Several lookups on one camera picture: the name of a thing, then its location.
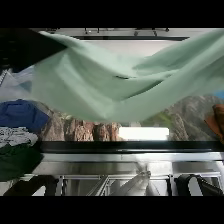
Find dark green garment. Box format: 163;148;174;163
0;143;45;183

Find orange garment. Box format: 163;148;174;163
204;103;224;145

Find pale green shirt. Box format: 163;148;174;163
31;29;224;124

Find grey patterned garment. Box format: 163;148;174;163
0;126;40;149

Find silver frame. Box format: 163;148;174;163
0;151;224;197

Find blue garment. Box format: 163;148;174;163
0;98;50;135

